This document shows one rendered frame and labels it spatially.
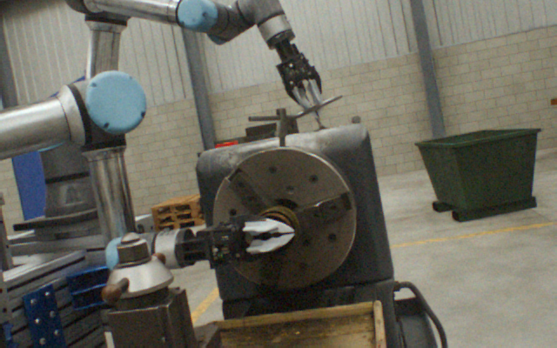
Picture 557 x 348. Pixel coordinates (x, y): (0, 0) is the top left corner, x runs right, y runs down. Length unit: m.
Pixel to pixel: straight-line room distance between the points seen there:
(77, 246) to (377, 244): 0.75
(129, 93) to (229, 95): 10.51
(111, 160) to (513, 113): 10.58
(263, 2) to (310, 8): 10.16
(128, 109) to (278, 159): 0.34
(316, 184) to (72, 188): 0.65
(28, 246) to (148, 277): 0.95
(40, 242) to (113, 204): 0.40
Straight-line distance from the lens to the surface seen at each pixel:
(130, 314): 0.61
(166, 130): 11.97
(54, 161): 1.42
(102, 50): 1.50
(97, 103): 0.96
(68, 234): 1.43
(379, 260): 1.29
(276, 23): 1.24
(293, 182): 1.11
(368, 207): 1.26
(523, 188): 5.89
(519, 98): 11.40
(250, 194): 1.06
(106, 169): 1.12
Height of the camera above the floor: 1.27
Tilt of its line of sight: 3 degrees down
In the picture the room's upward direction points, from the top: 10 degrees counter-clockwise
